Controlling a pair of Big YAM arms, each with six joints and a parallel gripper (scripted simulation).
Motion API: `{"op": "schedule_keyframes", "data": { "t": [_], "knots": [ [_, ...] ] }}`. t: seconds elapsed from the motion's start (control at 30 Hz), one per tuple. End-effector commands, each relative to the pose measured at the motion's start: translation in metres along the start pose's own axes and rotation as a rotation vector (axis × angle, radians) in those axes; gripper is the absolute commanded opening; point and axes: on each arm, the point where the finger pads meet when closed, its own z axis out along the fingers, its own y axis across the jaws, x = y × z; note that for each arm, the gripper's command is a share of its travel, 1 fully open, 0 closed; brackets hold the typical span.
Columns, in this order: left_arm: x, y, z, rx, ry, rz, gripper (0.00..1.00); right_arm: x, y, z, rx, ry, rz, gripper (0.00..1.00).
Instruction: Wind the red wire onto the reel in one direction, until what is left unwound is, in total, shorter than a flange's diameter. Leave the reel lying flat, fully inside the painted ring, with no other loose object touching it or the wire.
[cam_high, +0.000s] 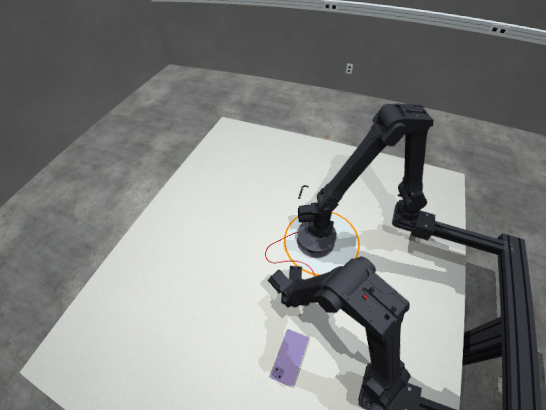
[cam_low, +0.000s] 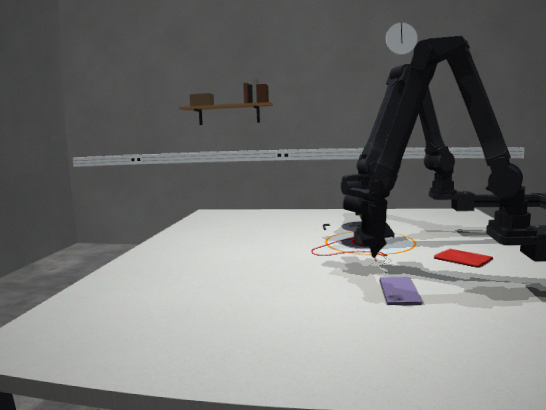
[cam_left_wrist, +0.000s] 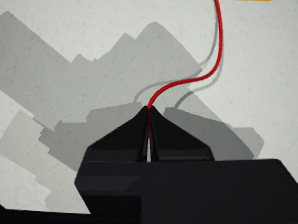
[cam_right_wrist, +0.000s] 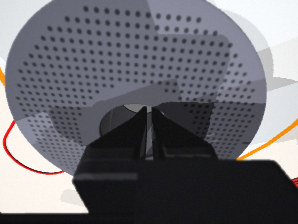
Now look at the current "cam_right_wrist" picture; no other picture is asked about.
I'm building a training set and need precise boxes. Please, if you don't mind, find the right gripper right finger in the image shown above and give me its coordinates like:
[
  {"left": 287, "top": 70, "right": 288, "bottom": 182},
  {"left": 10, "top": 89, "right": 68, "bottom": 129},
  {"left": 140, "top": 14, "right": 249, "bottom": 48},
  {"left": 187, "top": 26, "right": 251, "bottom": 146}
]
[{"left": 151, "top": 107, "right": 218, "bottom": 160}]

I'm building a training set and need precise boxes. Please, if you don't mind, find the orange painted ring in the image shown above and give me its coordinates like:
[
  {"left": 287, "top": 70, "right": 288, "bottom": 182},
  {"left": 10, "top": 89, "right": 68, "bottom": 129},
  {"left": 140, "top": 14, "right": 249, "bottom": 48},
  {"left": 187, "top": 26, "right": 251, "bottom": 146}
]
[{"left": 0, "top": 68, "right": 298, "bottom": 159}]

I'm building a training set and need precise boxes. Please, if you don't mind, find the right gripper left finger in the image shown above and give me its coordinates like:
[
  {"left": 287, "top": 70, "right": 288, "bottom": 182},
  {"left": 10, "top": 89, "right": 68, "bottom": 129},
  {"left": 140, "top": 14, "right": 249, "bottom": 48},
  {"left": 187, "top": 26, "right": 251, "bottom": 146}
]
[{"left": 80, "top": 106, "right": 147, "bottom": 161}]

